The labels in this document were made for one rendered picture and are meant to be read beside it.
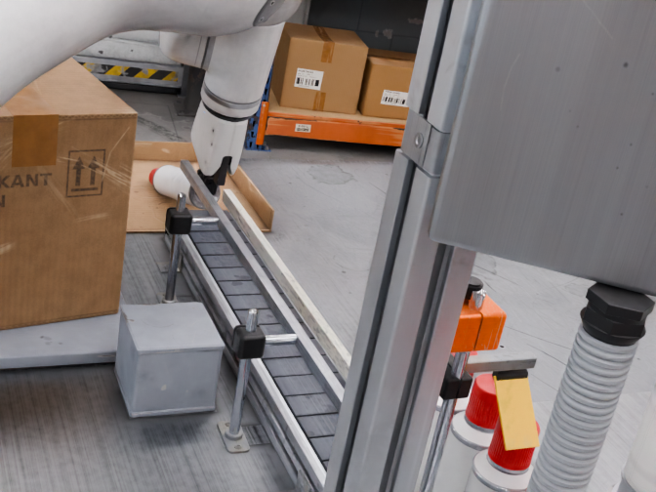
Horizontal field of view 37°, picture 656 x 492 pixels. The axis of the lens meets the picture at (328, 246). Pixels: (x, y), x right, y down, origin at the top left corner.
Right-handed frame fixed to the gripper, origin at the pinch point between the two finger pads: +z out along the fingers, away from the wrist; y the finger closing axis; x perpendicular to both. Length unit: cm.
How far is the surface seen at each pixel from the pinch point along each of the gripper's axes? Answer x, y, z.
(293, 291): 3.1, 29.8, -8.8
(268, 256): 3.1, 20.6, -5.6
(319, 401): 0, 49, -13
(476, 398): -1, 68, -40
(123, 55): 62, -291, 186
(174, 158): 4.1, -27.4, 19.7
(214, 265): -3.2, 18.2, -1.3
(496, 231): -15, 76, -67
